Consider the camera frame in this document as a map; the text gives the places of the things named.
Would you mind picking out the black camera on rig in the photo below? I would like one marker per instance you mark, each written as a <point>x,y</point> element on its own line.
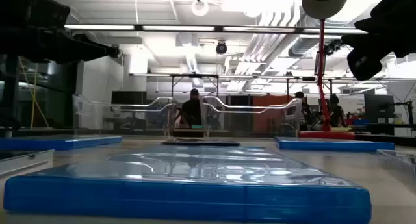
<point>333,47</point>

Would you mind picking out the long ceiling light bar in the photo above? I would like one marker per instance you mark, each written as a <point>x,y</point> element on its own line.
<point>178,28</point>

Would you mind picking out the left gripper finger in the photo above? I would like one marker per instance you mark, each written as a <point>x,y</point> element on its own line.
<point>97,50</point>

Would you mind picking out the disc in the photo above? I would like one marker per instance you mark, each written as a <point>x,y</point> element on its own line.
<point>201,142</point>

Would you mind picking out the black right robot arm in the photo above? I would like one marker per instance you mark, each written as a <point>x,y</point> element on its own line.
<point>399,3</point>

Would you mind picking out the orange partition panel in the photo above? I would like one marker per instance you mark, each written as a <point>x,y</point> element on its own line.
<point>273,118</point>

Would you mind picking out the dark wall screen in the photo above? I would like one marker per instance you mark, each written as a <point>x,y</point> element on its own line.
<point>128,97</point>

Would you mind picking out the clear plastic bin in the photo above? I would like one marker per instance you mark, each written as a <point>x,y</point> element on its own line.
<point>123,120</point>
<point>247,120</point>

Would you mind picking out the black ceiling-mounted camera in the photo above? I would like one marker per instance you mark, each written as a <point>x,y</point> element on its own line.
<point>221,48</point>

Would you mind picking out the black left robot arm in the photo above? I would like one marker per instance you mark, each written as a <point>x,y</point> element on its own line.
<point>29,6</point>

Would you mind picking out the red desk lamp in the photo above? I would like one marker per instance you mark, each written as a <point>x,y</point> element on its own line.
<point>325,3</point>

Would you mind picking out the person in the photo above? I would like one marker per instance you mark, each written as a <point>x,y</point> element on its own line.
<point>305,108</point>
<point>191,112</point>
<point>338,115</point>

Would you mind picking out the jewel case black-white swirl cover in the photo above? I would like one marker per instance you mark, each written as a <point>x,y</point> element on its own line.
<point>22,162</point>
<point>401,159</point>

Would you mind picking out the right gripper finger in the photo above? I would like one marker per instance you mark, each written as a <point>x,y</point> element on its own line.
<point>364,65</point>

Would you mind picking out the black aluminium table frame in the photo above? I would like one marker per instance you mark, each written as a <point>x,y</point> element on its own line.
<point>39,132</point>

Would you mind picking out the black computer monitor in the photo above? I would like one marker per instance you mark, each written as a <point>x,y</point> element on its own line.
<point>378,107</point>

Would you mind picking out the blue plastic disc case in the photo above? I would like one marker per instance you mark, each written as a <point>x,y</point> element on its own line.
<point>182,194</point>
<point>331,145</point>
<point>58,143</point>

